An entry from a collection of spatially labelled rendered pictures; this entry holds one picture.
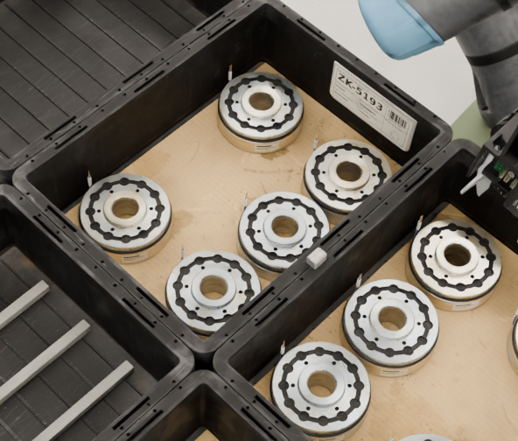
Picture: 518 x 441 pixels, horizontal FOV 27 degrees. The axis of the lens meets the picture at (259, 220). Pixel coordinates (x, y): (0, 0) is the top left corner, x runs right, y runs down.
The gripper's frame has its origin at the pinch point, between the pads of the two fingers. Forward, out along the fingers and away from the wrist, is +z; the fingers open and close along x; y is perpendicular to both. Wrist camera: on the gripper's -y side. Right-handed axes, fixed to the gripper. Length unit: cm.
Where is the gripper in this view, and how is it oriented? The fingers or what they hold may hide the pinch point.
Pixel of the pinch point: (511, 202)
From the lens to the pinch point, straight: 111.1
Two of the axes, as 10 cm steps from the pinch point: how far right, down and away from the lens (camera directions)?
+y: -6.9, 5.8, -4.3
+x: 7.1, 6.6, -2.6
